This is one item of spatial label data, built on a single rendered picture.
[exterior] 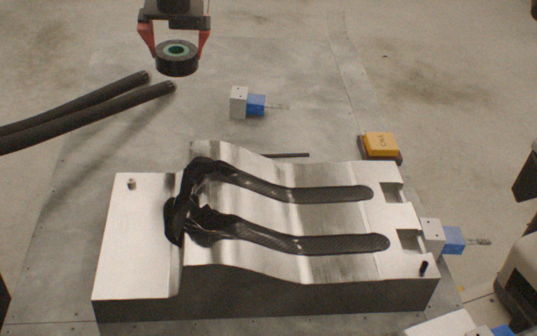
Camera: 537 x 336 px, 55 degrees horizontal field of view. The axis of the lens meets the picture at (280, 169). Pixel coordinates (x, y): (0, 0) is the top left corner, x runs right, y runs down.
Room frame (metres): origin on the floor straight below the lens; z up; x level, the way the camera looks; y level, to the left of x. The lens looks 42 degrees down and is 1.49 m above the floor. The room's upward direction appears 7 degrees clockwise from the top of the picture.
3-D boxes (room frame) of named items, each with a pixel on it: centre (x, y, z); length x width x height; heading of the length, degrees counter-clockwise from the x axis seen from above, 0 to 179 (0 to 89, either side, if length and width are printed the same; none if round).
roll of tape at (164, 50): (0.84, 0.22, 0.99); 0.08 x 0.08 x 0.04
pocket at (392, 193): (0.65, -0.20, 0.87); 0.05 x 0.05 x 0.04; 11
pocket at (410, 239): (0.54, -0.22, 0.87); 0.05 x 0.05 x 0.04; 11
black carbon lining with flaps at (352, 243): (0.56, 0.00, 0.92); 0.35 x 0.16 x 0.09; 101
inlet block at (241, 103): (0.95, 0.06, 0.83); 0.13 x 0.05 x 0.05; 93
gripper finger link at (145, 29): (0.83, 0.24, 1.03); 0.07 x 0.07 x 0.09; 10
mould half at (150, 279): (0.56, 0.01, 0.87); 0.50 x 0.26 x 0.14; 101
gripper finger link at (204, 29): (0.84, 0.19, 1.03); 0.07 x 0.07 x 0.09; 10
